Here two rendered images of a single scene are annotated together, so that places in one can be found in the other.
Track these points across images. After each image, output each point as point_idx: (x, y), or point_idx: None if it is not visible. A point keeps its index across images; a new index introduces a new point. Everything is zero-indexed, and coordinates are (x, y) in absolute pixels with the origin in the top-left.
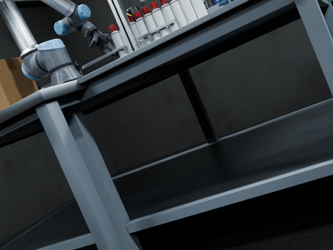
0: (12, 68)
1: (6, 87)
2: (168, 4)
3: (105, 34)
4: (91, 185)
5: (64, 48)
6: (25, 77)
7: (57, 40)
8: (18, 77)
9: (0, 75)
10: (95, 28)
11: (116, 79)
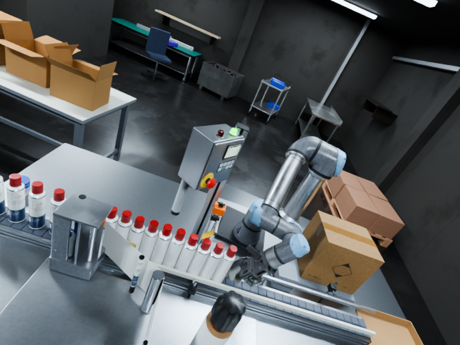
0: (317, 231)
1: (305, 231)
2: (146, 227)
3: (249, 264)
4: None
5: (248, 210)
6: (313, 248)
7: (252, 202)
8: (313, 239)
9: (311, 223)
10: (261, 254)
11: None
